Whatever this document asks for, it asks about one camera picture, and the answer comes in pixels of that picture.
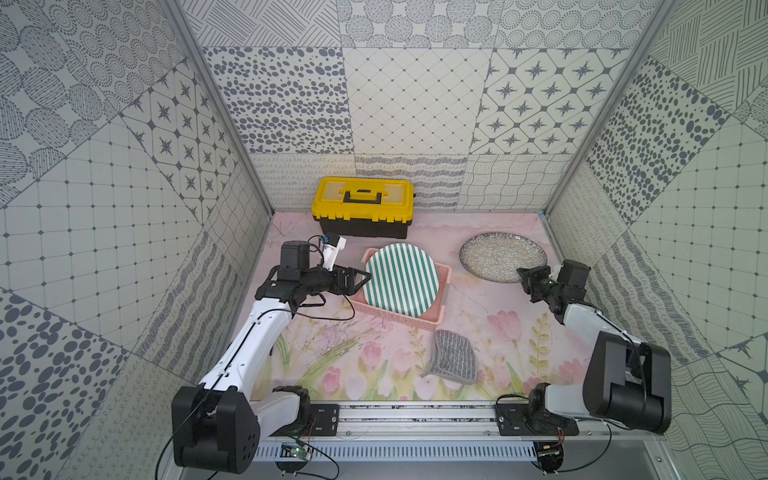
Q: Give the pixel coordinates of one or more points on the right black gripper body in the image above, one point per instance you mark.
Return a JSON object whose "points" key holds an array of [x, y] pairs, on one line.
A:
{"points": [[539, 284]]}

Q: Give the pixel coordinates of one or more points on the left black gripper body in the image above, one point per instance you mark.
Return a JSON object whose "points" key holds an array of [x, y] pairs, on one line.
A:
{"points": [[343, 280]]}

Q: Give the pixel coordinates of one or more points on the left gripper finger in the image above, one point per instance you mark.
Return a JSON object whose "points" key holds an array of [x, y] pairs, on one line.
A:
{"points": [[354, 276], [350, 288]]}

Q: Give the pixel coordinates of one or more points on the speckled silver plate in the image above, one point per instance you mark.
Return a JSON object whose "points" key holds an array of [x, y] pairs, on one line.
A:
{"points": [[497, 256]]}

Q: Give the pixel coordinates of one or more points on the green striped plate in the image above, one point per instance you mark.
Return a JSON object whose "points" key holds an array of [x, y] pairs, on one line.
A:
{"points": [[404, 279]]}

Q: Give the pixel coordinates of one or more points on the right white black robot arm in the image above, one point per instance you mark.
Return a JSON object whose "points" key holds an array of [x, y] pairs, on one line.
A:
{"points": [[627, 381]]}

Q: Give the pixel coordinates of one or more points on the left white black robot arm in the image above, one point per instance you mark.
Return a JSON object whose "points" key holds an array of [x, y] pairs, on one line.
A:
{"points": [[278, 300]]}

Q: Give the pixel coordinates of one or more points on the yellow black toolbox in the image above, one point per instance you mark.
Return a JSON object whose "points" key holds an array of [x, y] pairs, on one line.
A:
{"points": [[359, 207]]}

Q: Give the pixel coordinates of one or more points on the pink plastic basket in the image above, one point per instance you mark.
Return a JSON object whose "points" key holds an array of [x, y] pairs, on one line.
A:
{"points": [[428, 321]]}

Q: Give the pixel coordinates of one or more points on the right black module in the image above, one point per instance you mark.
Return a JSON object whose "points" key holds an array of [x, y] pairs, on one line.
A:
{"points": [[549, 457]]}

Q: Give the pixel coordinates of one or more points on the left circuit board module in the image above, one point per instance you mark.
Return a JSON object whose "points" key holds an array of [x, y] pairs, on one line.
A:
{"points": [[292, 458]]}

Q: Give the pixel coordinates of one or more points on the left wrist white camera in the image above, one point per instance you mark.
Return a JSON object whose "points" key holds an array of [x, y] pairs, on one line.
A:
{"points": [[331, 245]]}

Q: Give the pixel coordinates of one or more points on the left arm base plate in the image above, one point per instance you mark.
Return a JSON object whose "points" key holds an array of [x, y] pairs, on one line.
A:
{"points": [[319, 419]]}

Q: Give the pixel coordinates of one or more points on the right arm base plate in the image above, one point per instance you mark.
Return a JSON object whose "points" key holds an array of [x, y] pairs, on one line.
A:
{"points": [[513, 419]]}

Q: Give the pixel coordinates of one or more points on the aluminium mounting rail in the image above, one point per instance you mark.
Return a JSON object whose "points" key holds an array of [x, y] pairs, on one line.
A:
{"points": [[432, 421]]}

